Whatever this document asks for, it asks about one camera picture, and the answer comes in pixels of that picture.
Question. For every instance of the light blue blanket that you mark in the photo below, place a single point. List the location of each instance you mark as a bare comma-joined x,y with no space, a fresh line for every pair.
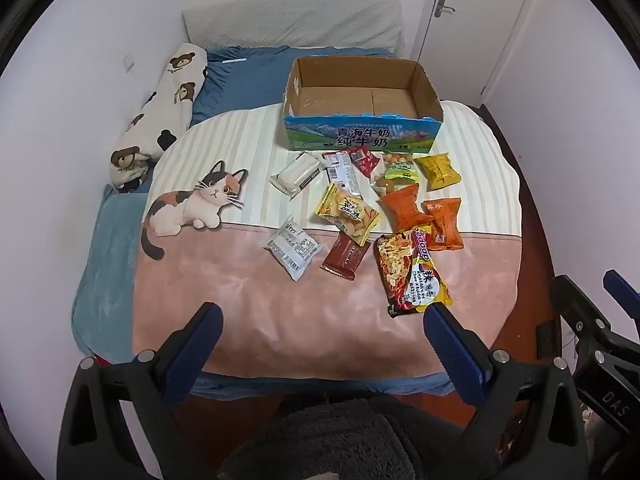
107,270

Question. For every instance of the white wall switch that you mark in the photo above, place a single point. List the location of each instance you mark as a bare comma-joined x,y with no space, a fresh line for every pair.
129,62

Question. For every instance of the yellow snack packet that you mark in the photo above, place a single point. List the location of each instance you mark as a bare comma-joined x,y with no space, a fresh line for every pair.
438,171

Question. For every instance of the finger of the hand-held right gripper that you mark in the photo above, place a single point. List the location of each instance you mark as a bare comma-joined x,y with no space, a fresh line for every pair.
575,305
622,290

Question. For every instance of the bear printed long pillow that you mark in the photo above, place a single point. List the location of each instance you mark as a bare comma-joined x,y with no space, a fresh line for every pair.
160,110

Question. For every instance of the small white label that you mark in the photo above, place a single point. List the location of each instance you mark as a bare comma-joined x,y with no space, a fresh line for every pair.
235,60

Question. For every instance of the silver white packet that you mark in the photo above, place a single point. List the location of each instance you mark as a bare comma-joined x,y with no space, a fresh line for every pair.
292,247

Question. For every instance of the small red packet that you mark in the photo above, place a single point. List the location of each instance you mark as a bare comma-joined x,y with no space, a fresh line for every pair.
364,161

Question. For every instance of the white padded headboard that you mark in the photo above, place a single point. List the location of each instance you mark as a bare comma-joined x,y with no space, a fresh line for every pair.
295,25

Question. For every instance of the blue bed sheet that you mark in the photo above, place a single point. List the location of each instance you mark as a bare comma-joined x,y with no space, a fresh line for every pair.
240,82

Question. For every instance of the yellow biscuit packet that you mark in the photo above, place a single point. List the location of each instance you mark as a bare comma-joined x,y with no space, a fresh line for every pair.
347,208

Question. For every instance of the green candy packet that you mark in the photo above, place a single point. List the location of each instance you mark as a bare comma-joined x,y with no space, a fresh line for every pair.
401,167

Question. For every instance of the dark wall socket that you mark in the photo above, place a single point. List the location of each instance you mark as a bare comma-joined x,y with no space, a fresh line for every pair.
545,339

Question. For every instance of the cat printed blanket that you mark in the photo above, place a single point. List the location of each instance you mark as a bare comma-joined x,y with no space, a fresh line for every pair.
280,310

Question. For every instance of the dark red packet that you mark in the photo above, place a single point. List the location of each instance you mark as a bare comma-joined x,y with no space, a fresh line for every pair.
344,256

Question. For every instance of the long red white packet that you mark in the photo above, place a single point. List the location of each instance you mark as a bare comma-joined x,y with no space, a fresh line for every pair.
342,172

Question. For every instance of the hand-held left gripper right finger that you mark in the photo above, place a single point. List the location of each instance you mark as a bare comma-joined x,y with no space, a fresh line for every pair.
452,345

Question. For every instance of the orange snack packet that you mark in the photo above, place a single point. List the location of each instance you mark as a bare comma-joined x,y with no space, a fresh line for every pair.
405,207
445,224

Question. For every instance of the dark fuzzy clothing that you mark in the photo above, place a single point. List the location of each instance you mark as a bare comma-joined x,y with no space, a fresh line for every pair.
350,440

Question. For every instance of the white door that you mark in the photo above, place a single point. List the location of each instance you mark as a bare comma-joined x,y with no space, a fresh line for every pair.
475,30

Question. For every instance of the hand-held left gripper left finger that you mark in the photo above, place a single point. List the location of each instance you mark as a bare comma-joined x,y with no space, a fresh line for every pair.
192,347

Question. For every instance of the instant noodle packet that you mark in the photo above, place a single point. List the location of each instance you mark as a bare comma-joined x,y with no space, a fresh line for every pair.
410,272

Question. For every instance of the small clear pastry packet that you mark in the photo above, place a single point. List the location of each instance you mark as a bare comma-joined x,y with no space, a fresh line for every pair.
384,183

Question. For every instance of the white bread packet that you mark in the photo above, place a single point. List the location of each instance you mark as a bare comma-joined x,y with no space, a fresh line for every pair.
296,176

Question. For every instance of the cardboard box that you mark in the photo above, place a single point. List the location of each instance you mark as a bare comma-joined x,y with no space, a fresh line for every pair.
350,95

